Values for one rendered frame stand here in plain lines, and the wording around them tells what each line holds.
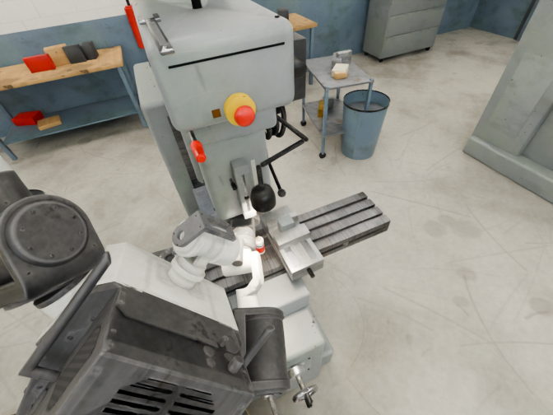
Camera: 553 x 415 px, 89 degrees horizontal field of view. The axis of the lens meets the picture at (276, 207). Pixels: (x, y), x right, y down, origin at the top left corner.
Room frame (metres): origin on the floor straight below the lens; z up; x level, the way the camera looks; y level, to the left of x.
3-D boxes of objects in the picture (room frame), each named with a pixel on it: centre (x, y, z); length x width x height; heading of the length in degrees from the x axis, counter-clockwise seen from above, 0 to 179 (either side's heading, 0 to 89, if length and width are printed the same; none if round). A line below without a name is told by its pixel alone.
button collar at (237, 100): (0.51, 0.05, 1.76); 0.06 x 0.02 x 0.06; 109
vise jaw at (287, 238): (0.74, -0.05, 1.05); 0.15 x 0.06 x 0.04; 111
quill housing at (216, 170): (0.74, 0.13, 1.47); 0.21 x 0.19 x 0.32; 109
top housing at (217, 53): (0.75, 0.13, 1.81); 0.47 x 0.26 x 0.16; 19
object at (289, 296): (0.73, 0.13, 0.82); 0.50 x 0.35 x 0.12; 19
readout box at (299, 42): (1.13, -0.09, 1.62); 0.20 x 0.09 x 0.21; 19
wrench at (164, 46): (0.55, 0.17, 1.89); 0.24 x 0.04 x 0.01; 20
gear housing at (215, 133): (0.77, 0.14, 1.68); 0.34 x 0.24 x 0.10; 19
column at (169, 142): (1.32, 0.33, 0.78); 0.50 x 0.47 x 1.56; 19
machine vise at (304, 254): (0.76, -0.05, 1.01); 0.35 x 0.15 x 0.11; 21
